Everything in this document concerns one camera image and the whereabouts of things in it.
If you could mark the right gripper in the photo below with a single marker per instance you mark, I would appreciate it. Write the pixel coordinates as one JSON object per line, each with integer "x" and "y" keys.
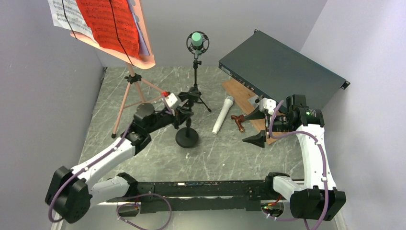
{"x": 259, "y": 139}

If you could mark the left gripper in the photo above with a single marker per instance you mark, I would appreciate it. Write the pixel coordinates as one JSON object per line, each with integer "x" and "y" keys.
{"x": 181, "y": 114}

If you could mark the black tripod mic stand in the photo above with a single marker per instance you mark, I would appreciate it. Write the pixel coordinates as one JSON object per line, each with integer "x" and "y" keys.
{"x": 194, "y": 88}

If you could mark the black round-base mic stand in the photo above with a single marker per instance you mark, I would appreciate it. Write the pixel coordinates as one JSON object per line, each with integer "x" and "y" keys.
{"x": 187, "y": 137}

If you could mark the white handheld microphone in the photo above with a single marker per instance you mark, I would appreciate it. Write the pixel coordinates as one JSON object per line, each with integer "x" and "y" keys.
{"x": 228, "y": 102}

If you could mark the green condenser microphone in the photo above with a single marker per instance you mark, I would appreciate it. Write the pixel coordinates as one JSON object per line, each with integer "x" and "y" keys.
{"x": 197, "y": 43}

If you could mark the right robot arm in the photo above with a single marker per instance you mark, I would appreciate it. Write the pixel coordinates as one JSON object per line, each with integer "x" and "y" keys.
{"x": 318, "y": 198}

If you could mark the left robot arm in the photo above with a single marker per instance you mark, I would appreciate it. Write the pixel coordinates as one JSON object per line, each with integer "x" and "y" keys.
{"x": 73, "y": 191}

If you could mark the copper pipe fitting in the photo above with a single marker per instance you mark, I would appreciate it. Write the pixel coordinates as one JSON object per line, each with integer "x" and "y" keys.
{"x": 239, "y": 119}

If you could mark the wooden board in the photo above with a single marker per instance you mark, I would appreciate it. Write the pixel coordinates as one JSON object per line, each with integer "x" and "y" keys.
{"x": 241, "y": 95}

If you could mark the pink music stand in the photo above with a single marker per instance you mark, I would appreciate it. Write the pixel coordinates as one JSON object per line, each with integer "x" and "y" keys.
{"x": 146, "y": 58}

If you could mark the dark rack audio unit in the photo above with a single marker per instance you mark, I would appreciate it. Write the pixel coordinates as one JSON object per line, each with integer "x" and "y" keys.
{"x": 273, "y": 70}

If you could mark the red sheet music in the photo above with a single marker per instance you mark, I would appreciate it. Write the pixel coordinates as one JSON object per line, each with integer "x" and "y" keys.
{"x": 112, "y": 25}

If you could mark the white sheet music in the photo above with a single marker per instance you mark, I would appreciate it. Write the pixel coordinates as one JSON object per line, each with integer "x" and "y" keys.
{"x": 66, "y": 14}

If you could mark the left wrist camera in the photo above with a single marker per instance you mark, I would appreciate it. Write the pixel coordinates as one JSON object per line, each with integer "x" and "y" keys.
{"x": 170, "y": 100}

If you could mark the metal clamp bracket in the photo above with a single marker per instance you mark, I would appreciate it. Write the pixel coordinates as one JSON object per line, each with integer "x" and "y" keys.
{"x": 254, "y": 101}

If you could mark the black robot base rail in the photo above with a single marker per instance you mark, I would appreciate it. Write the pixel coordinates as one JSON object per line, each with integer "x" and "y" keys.
{"x": 249, "y": 195}

